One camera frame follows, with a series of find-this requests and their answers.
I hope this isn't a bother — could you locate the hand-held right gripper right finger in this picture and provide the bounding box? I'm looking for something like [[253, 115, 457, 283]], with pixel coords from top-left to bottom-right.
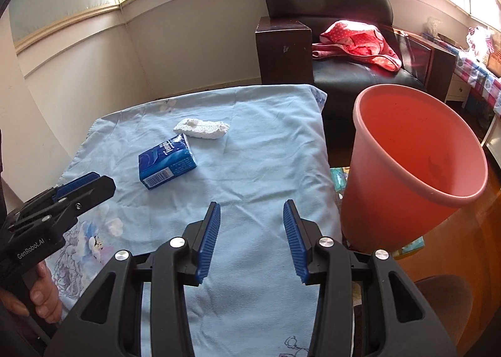
[[283, 199, 458, 357]]

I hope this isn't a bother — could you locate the pink plastic bucket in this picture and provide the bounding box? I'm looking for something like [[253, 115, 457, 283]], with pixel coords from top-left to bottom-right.
[[340, 84, 488, 254]]

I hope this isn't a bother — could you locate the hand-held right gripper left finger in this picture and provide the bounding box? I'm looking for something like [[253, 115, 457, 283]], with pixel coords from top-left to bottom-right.
[[43, 201, 221, 357]]

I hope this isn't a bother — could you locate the black leather armchair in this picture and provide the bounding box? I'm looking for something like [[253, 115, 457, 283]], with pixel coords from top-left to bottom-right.
[[255, 0, 458, 123]]

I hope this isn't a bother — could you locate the teal packet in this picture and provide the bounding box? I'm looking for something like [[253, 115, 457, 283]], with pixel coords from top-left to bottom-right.
[[393, 235, 425, 260], [330, 167, 351, 193]]

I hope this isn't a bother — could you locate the person's left hand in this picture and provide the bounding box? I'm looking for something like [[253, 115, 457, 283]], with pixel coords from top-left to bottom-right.
[[0, 264, 63, 322]]

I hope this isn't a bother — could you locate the red and white checked wrapping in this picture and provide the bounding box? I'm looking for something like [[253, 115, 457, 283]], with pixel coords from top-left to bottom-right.
[[466, 26, 501, 58]]

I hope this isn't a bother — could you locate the blue tissue pack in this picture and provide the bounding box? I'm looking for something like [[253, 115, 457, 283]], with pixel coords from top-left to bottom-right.
[[138, 134, 196, 190]]

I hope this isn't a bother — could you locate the light blue floral blanket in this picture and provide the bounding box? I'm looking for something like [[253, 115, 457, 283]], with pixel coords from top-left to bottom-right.
[[39, 84, 345, 357]]

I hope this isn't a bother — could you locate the round brown stool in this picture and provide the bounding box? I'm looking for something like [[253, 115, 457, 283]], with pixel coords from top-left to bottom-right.
[[413, 275, 474, 357]]

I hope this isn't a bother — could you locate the table with checkered cloth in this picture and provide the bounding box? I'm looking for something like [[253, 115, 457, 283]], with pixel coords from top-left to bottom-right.
[[421, 32, 501, 118]]

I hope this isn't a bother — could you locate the brown paper shopping bag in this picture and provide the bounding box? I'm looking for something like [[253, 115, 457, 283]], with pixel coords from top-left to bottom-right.
[[486, 39, 501, 77]]

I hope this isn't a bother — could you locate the white desk with drawer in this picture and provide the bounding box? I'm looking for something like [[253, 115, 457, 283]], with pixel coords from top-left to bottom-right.
[[444, 71, 501, 165]]

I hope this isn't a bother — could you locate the white foam fruit net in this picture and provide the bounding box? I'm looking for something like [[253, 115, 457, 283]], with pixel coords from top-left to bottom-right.
[[173, 117, 230, 141]]

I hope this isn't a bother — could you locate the pink polka dot cloth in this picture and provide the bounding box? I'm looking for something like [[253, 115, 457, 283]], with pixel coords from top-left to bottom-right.
[[312, 19, 402, 72]]

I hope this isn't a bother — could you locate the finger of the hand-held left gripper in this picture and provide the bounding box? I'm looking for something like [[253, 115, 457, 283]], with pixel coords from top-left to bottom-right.
[[59, 176, 116, 220], [53, 172, 100, 201]]

